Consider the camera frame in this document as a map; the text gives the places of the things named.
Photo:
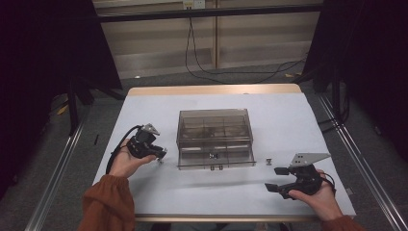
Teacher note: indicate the small black stick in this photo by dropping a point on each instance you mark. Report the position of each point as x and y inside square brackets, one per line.
[96, 139]

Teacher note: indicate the person's left hand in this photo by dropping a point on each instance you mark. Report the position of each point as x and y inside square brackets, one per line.
[126, 162]

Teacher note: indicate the smoky transparent drawer cabinet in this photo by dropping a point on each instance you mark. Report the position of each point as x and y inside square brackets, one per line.
[213, 123]

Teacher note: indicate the person's right hand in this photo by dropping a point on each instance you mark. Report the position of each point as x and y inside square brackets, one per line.
[325, 202]

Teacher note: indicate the metal floor rail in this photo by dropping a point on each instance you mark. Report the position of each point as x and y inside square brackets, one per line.
[54, 179]
[369, 173]

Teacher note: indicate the wooden table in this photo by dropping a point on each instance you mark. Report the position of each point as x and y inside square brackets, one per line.
[211, 89]

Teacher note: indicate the yellow floor tape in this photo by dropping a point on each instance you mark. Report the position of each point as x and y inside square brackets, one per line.
[62, 109]

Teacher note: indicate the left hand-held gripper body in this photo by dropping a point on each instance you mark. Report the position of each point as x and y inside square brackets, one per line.
[142, 146]

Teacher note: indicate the white table mat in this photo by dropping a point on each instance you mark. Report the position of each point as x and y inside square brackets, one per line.
[144, 109]

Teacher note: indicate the black curtain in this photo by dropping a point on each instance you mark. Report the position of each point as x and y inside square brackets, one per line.
[38, 80]
[372, 64]

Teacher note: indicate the black horizontal bar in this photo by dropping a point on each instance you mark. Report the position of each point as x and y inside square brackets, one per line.
[208, 12]

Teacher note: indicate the black metal stand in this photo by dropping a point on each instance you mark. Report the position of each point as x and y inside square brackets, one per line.
[73, 109]
[336, 96]

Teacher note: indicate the white wall socket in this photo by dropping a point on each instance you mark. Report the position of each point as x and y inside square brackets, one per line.
[193, 4]

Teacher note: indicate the small screws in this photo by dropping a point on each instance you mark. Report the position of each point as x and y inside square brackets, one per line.
[268, 161]

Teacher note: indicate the small grey tape piece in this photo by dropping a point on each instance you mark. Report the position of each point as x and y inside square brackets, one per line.
[349, 191]

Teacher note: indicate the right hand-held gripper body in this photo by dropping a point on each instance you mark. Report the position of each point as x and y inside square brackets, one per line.
[304, 183]

